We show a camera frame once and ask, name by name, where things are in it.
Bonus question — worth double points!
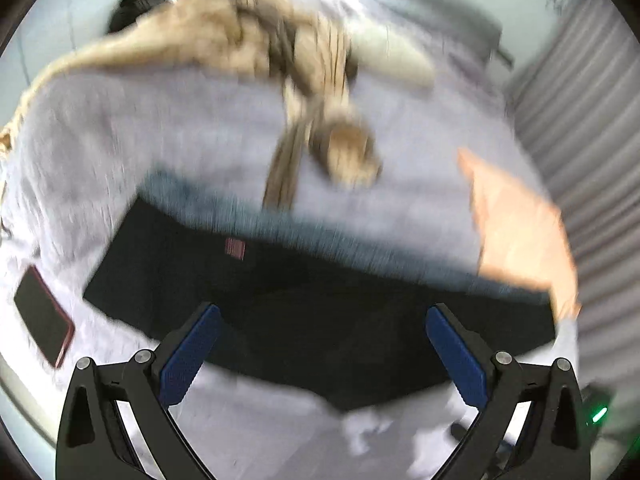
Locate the black pants with patterned waistband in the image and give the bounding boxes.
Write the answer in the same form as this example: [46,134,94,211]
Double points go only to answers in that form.
[84,172,555,412]

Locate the smartphone with red case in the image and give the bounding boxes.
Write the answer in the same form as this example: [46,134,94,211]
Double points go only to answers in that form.
[14,266,75,370]

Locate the peach orange cloth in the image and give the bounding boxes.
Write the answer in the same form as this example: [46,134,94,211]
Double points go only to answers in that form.
[458,148,580,321]

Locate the lavender embossed plush blanket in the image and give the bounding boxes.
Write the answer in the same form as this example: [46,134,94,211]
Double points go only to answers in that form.
[0,0,584,480]

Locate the white knitted pillow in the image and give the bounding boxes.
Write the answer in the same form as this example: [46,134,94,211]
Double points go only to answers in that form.
[344,18,436,88]

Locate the beige striped fleece robe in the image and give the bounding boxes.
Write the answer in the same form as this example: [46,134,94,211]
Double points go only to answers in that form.
[1,0,382,210]

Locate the black bag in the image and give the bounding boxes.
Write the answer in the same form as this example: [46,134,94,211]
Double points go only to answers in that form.
[106,0,169,34]

